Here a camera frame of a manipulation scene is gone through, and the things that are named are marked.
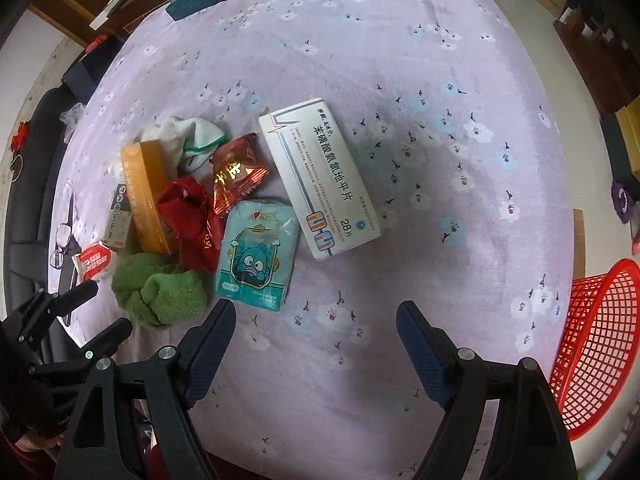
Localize green fuzzy cloth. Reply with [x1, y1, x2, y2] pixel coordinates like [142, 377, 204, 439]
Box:
[111, 252, 208, 330]

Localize long white medicine box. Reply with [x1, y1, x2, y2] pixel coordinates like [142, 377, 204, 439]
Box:
[258, 98, 381, 260]

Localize teal cartoon tissue pack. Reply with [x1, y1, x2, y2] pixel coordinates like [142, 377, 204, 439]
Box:
[216, 200, 300, 312]

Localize white red snack bag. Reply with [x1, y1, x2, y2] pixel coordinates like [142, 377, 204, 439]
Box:
[72, 243, 115, 283]

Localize white green-trimmed sock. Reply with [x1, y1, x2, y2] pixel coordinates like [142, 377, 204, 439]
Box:
[140, 116, 227, 180]

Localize dark-framed eyeglasses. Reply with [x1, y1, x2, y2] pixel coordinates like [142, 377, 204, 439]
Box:
[49, 192, 80, 292]

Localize floral purple tablecloth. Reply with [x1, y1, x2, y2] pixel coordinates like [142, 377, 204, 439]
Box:
[52, 0, 573, 479]

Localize red plastic mesh basket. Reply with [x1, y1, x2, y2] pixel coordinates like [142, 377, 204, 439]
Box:
[549, 259, 640, 441]

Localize red gold candy wrapper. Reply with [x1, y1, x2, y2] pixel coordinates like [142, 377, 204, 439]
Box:
[209, 132, 269, 217]

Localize red plastic bag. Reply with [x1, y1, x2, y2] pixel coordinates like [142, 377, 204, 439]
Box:
[156, 176, 224, 274]

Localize orange carton box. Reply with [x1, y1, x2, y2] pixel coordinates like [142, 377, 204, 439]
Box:
[120, 141, 176, 255]

